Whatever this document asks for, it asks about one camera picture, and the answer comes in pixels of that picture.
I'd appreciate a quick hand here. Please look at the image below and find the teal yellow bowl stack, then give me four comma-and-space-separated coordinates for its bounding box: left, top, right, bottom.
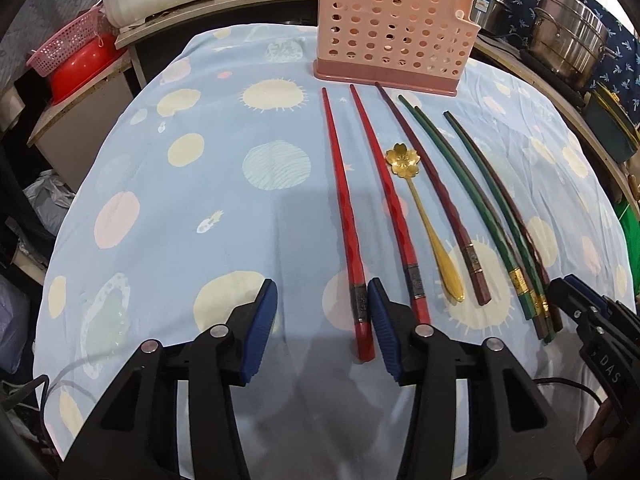
582, 81, 639, 164

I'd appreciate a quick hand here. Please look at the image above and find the brown chopstick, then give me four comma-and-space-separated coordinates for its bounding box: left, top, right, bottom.
405, 102, 552, 342

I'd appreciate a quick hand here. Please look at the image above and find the pink perforated utensil basket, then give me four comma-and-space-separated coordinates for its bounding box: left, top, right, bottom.
314, 0, 480, 96

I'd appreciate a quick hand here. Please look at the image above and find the gold flower spoon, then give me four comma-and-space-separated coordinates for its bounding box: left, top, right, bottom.
385, 143, 465, 302

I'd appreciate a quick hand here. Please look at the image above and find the silver rice cooker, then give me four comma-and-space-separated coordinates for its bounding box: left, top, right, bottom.
470, 0, 512, 37

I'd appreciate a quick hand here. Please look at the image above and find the black induction cooker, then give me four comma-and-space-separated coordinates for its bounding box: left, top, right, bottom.
520, 49, 587, 110

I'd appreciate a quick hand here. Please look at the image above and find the pink plastic basket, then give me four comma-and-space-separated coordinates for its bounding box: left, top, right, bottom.
26, 2, 103, 77

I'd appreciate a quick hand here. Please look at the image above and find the light blue patterned tablecloth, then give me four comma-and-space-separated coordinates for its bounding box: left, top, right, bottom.
35, 25, 634, 479

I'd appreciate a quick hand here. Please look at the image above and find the green chopstick gold band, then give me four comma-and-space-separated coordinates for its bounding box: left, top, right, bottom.
397, 94, 542, 322

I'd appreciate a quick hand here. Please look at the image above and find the maroon chopstick silver band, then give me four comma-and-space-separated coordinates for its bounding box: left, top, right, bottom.
374, 82, 494, 307

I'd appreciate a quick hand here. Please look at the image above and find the large steel steamer pot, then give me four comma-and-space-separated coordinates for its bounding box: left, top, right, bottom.
528, 0, 618, 90

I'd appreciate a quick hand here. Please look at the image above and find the dark red chopstick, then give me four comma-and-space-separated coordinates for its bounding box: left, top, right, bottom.
449, 112, 565, 334

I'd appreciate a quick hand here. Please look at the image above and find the red plastic basin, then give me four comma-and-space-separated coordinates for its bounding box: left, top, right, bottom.
48, 32, 125, 105

